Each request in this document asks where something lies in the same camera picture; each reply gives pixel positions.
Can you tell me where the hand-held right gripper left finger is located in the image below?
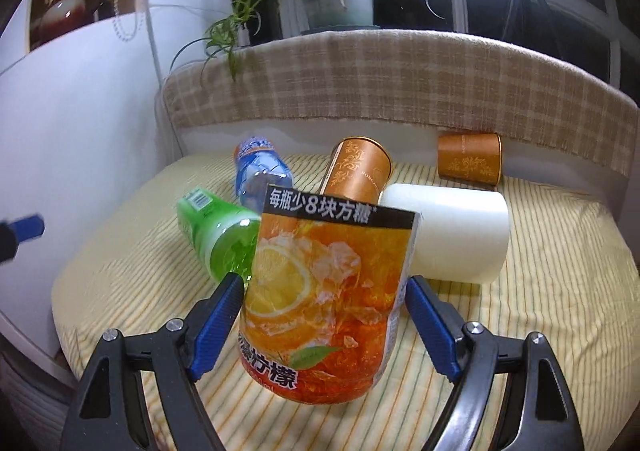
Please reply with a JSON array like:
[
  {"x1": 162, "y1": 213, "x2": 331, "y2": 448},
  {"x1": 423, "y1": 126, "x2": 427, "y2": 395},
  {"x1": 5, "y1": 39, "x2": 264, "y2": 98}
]
[{"x1": 59, "y1": 272, "x2": 246, "y2": 451}]

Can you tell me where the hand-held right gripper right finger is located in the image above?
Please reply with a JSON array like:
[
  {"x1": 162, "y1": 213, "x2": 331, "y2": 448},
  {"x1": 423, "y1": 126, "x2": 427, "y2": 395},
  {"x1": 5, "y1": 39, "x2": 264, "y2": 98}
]
[{"x1": 406, "y1": 275, "x2": 587, "y2": 451}]

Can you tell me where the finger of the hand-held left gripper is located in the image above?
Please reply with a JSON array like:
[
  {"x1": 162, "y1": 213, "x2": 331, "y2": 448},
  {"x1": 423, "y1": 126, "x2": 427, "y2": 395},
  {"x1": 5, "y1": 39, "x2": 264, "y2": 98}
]
[{"x1": 0, "y1": 214, "x2": 46, "y2": 263}]

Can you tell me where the orange lemon tea bottle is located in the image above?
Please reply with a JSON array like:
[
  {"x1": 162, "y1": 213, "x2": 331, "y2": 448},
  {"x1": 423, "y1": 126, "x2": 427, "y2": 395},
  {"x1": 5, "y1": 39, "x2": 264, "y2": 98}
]
[{"x1": 237, "y1": 183, "x2": 422, "y2": 404}]

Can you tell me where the orange patterned paper cup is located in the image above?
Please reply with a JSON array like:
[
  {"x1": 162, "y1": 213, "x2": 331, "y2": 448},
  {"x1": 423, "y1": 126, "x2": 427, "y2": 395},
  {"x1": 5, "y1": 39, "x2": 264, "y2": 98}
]
[
  {"x1": 320, "y1": 137, "x2": 393, "y2": 206},
  {"x1": 437, "y1": 132, "x2": 502, "y2": 187}
]

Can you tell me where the green drink bottle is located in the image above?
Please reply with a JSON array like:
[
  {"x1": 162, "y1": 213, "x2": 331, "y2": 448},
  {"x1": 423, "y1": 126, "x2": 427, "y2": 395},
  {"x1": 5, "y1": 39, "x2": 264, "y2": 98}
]
[{"x1": 176, "y1": 186, "x2": 262, "y2": 288}]

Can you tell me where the white paper roll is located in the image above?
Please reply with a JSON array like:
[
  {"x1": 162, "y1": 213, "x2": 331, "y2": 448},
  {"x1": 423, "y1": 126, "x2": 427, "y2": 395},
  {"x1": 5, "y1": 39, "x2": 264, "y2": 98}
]
[{"x1": 376, "y1": 183, "x2": 511, "y2": 284}]

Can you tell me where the blue drink bottle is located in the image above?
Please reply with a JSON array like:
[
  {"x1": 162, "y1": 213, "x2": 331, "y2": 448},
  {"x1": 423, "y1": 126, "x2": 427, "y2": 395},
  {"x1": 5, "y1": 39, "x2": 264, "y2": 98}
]
[{"x1": 234, "y1": 136, "x2": 294, "y2": 210}]

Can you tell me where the beige plaid headboard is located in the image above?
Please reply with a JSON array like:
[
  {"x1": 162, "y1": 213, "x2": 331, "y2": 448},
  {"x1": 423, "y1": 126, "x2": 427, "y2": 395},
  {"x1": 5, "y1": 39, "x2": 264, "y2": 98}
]
[{"x1": 162, "y1": 29, "x2": 640, "y2": 178}]

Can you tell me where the black light tripod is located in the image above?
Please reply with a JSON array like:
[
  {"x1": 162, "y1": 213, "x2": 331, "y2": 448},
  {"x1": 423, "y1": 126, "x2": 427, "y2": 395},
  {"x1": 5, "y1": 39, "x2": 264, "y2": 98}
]
[{"x1": 501, "y1": 0, "x2": 567, "y2": 63}]

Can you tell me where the white cable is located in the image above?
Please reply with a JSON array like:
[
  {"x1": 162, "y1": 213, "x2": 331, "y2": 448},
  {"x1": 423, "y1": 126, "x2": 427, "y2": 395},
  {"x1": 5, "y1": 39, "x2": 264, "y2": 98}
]
[{"x1": 141, "y1": 0, "x2": 187, "y2": 157}]

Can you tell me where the wall picture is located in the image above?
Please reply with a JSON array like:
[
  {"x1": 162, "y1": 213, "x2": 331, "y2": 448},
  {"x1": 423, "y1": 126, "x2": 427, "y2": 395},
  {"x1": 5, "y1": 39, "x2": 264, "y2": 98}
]
[{"x1": 27, "y1": 0, "x2": 113, "y2": 52}]

